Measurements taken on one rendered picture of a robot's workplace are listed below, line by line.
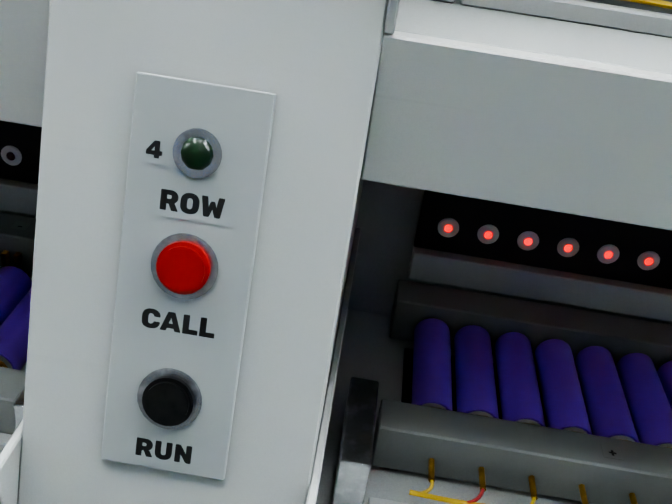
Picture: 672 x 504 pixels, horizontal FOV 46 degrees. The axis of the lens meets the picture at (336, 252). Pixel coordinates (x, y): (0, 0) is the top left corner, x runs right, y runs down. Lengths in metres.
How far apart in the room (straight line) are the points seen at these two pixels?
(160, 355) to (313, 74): 0.10
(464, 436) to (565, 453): 0.04
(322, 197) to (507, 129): 0.06
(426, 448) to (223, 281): 0.13
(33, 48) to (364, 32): 0.10
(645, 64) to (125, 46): 0.15
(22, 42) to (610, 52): 0.17
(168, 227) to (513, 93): 0.11
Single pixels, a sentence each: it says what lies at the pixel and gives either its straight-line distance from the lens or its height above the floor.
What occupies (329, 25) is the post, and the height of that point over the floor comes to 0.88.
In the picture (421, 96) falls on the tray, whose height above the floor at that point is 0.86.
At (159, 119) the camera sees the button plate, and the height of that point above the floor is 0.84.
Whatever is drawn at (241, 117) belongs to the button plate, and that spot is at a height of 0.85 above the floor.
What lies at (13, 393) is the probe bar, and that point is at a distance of 0.34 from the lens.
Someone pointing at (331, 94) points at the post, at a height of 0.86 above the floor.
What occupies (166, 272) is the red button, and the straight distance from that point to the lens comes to 0.24.
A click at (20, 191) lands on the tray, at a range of 0.45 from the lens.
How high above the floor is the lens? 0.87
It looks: 14 degrees down
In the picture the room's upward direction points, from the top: 9 degrees clockwise
